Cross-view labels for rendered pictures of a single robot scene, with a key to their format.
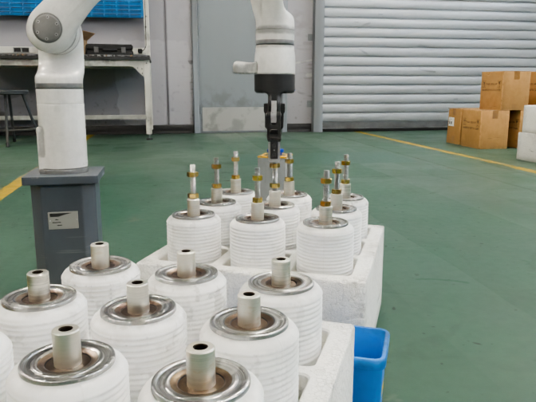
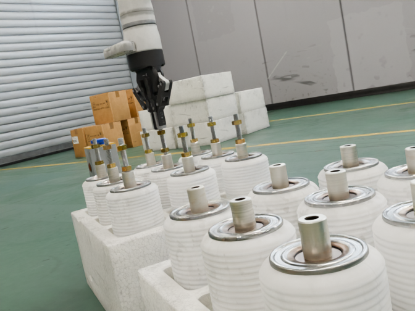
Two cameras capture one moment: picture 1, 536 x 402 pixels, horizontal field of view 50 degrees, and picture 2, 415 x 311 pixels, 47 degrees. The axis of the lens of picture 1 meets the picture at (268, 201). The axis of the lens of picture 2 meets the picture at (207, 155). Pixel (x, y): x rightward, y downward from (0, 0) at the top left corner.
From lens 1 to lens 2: 61 cm
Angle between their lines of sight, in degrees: 39
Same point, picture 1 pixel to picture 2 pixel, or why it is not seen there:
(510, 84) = (114, 102)
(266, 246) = (214, 188)
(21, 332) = not seen: hidden behind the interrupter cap
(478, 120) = (100, 132)
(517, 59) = (95, 88)
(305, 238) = (243, 171)
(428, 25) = (21, 71)
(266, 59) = (145, 37)
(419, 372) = not seen: hidden behind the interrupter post
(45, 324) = (293, 236)
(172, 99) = not seen: outside the picture
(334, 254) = (267, 176)
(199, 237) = (154, 201)
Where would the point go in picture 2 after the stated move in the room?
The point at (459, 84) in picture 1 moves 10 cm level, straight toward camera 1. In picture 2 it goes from (58, 115) to (59, 114)
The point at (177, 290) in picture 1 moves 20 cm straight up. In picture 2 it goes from (306, 192) to (278, 29)
